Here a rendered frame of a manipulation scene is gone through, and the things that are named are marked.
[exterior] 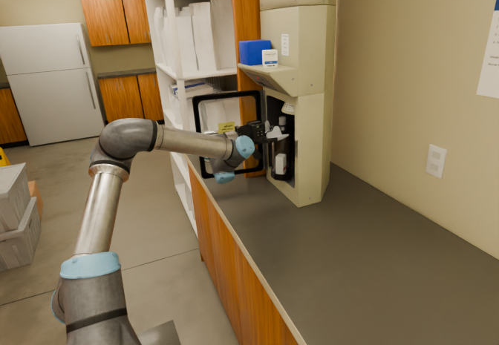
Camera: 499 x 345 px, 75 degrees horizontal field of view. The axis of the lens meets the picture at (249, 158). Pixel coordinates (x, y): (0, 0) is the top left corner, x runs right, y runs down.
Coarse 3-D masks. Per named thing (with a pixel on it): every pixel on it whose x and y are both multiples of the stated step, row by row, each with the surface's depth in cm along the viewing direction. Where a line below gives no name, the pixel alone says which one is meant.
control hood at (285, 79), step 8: (240, 64) 137; (248, 72) 135; (256, 72) 123; (264, 72) 115; (272, 72) 112; (280, 72) 114; (288, 72) 115; (296, 72) 116; (272, 80) 117; (280, 80) 115; (288, 80) 116; (296, 80) 117; (280, 88) 120; (288, 88) 117; (296, 88) 118
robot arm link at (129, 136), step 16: (112, 128) 92; (128, 128) 92; (144, 128) 93; (160, 128) 97; (176, 128) 102; (112, 144) 92; (128, 144) 92; (144, 144) 94; (160, 144) 97; (176, 144) 100; (192, 144) 102; (208, 144) 105; (224, 144) 109; (240, 144) 111; (224, 160) 117; (240, 160) 115
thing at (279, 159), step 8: (272, 128) 136; (288, 136) 135; (272, 144) 139; (280, 144) 136; (288, 144) 136; (272, 152) 141; (280, 152) 137; (288, 152) 137; (272, 160) 142; (280, 160) 138; (288, 160) 139; (272, 168) 144; (280, 168) 140; (288, 168) 140
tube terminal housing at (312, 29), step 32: (288, 32) 117; (320, 32) 114; (288, 64) 122; (320, 64) 118; (288, 96) 127; (320, 96) 123; (320, 128) 128; (320, 160) 133; (288, 192) 144; (320, 192) 139
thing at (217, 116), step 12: (252, 96) 147; (204, 108) 144; (216, 108) 145; (228, 108) 146; (240, 108) 148; (252, 108) 149; (204, 120) 146; (216, 120) 147; (228, 120) 148; (240, 120) 150; (252, 120) 151; (204, 132) 148; (216, 132) 149; (240, 168) 158
